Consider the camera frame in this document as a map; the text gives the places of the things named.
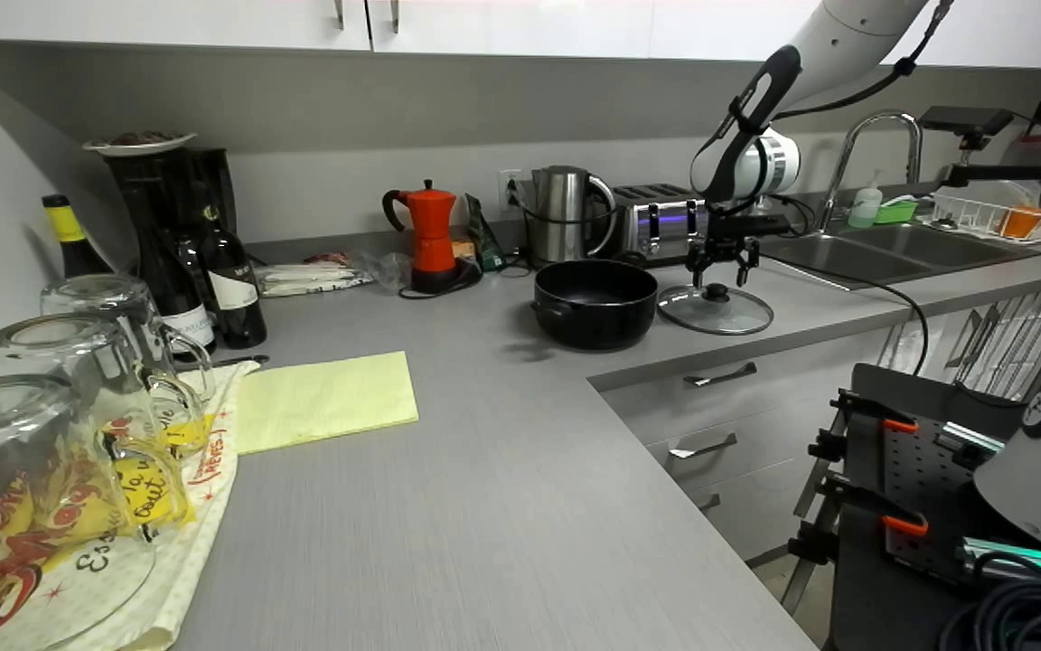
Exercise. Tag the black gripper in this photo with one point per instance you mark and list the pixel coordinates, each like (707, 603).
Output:
(732, 232)

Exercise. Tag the glass lid with black knob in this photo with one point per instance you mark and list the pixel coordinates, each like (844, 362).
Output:
(721, 311)

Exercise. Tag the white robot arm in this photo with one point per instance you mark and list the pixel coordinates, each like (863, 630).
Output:
(850, 39)

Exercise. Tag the orange moka pot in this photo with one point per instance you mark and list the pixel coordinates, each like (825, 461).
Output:
(432, 235)

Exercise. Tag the clear drinking glass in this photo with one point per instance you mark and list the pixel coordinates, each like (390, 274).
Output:
(18, 507)
(106, 309)
(63, 375)

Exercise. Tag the stainless steel sink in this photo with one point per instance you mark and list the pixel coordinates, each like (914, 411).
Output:
(885, 254)

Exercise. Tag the stainless steel electric kettle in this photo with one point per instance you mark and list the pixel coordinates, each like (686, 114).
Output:
(559, 220)

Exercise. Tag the green sponge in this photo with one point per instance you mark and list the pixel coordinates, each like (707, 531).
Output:
(900, 210)

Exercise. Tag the chrome faucet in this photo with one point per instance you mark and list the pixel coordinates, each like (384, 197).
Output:
(869, 128)

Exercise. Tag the black perforated clamp stand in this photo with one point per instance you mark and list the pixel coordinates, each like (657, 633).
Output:
(920, 471)

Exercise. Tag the orange cup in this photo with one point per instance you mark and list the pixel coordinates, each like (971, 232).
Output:
(1021, 223)

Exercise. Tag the folded white cloth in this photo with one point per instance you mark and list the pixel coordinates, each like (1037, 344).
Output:
(308, 276)

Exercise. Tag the yellow cloth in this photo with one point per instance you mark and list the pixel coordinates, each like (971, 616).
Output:
(322, 398)

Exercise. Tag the black coffee machine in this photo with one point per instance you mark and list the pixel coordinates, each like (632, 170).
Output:
(180, 228)

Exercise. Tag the upside-down drinking glasses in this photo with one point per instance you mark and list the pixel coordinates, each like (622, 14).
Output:
(201, 483)

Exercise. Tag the dark wine bottle yellow cap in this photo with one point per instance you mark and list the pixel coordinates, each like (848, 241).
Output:
(72, 235)

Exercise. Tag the black camera on mount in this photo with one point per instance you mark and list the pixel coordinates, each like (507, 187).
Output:
(965, 120)

